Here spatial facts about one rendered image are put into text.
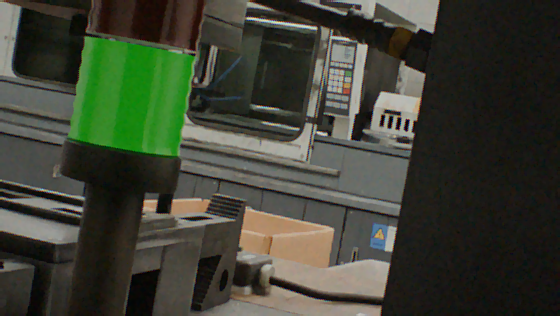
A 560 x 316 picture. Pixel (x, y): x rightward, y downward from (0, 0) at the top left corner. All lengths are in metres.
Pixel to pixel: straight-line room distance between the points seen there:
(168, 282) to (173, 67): 0.36
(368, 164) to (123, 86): 4.89
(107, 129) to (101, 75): 0.02
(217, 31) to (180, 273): 0.16
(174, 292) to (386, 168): 4.51
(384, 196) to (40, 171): 1.99
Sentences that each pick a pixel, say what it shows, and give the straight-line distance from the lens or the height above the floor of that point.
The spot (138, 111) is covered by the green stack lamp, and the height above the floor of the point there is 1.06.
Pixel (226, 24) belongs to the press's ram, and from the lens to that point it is 0.69.
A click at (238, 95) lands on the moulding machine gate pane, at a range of 5.46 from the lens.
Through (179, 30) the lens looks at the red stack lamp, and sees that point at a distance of 0.34.
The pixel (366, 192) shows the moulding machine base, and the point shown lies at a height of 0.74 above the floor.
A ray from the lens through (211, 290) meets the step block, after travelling 0.87.
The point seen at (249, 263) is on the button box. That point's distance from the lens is 0.96.
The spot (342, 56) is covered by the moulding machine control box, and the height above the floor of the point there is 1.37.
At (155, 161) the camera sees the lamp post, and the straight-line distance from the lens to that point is 0.34.
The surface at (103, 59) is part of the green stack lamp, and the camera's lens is 0.34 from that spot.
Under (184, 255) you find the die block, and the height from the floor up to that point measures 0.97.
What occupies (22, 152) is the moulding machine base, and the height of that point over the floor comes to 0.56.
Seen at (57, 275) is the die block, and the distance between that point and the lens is 0.55.
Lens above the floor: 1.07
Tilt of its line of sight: 3 degrees down
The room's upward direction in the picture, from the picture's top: 10 degrees clockwise
